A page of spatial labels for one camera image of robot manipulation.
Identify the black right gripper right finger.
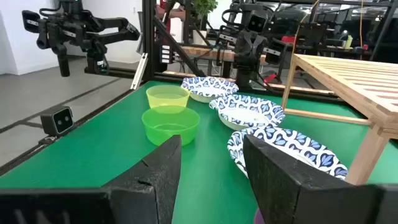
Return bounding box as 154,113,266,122
242,134,398,224

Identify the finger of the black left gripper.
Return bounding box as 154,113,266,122
264,39,287,65
217,26,237,48

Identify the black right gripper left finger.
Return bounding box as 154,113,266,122
0,134,183,224

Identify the pink plastic bowl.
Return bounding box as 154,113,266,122
253,207,266,224

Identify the blue patterned paper bowl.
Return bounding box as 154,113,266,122
180,76,240,104
208,94,286,131
227,126,349,181

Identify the green plastic bowl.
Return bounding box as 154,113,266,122
141,105,201,147

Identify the yellow plastic bowl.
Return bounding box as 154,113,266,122
146,85,191,114

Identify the wooden slatted shelf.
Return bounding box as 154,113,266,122
280,53,398,187

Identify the wooden workbench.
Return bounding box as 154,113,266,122
180,45,237,63

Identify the green potted plant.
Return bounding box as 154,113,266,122
192,0,219,46

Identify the black hub with white labels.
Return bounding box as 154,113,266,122
159,44,174,65

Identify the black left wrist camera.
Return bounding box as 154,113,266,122
247,11,269,34

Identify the black aluminium rig frame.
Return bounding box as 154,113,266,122
83,0,343,100

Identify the yellow hanging cable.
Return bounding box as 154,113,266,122
359,0,364,47

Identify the silver aluminium bracket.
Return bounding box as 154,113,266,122
130,52,149,91

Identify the small black stereo camera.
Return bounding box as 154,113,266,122
39,105,75,137

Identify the black leader arm with handle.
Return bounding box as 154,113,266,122
21,0,141,78

